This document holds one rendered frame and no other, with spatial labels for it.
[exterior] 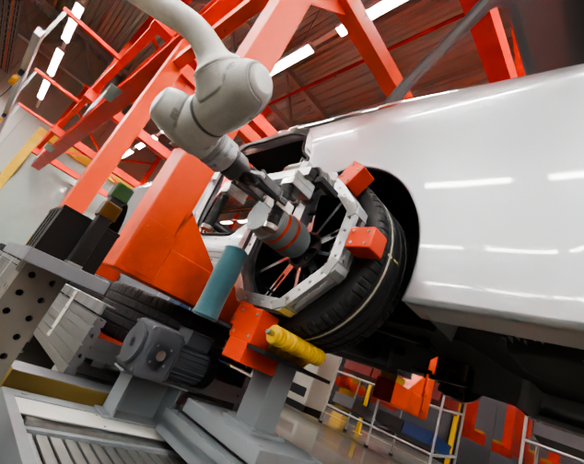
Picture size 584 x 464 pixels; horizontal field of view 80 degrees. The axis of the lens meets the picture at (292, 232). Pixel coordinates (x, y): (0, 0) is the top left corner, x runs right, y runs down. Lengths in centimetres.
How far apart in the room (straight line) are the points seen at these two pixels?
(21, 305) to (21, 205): 1293
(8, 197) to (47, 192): 101
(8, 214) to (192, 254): 1254
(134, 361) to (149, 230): 48
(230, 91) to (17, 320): 74
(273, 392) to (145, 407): 52
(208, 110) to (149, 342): 82
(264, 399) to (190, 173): 92
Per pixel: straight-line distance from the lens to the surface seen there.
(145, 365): 130
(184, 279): 153
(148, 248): 145
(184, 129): 81
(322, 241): 128
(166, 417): 140
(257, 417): 126
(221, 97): 72
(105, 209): 89
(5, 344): 109
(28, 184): 1404
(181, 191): 151
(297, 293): 108
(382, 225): 116
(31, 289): 107
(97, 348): 157
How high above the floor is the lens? 43
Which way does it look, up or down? 21 degrees up
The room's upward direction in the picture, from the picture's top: 24 degrees clockwise
